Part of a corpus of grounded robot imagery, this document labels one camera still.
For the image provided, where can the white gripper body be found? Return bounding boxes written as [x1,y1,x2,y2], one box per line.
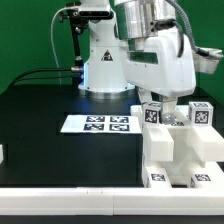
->
[119,28,196,97]

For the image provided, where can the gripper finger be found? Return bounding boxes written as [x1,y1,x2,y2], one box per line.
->
[161,96,178,123]
[137,87,152,105]

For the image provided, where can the white chair back frame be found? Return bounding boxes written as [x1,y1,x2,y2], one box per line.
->
[131,105,224,166]

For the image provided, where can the white chair seat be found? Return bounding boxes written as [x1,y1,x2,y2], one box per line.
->
[142,162,202,187]

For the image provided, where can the white marker base sheet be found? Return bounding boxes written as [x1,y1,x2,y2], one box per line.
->
[60,115,141,134]

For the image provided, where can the white block left edge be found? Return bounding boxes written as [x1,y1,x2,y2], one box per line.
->
[0,144,4,164]

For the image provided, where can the black camera on stand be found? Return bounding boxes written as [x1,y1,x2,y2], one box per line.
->
[59,2,114,23]

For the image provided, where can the black cables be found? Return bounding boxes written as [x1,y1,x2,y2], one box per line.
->
[7,68,84,94]

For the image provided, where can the white L-shaped wall fence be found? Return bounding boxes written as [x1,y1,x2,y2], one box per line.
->
[0,162,224,216]

